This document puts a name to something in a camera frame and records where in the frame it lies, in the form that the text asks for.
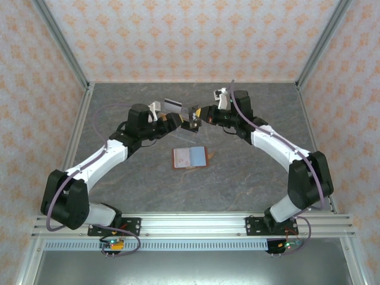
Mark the white card with magnetic stripe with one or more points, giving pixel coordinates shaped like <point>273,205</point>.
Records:
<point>173,108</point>

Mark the black Visa card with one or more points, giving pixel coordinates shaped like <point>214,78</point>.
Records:
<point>191,118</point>

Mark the light blue card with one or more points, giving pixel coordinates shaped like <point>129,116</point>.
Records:
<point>197,156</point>

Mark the brown leather card holder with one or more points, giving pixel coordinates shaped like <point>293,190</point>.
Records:
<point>193,167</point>

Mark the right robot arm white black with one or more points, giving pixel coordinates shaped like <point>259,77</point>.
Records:
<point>276,142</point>

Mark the clear acrylic card stand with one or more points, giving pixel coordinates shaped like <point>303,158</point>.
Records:
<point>185,136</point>

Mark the pinkish white card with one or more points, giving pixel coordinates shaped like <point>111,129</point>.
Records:
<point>181,158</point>

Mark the small controller circuit board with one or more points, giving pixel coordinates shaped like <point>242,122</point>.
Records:
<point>285,245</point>
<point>112,245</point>

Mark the grey metal panel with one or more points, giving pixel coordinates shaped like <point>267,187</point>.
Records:
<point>190,267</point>

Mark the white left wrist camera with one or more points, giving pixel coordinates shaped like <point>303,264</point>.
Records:
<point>155,111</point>

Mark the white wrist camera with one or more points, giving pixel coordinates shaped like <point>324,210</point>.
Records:
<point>155,111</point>
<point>222,99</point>

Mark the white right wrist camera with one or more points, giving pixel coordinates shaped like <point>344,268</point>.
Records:
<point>222,99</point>

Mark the aluminium side frame rail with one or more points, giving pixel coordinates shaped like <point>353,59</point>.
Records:
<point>83,118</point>
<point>312,133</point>

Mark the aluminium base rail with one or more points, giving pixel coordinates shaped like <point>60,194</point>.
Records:
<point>193,225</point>

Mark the aluminium upright frame post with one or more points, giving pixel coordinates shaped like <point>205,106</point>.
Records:
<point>322,44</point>
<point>63,44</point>

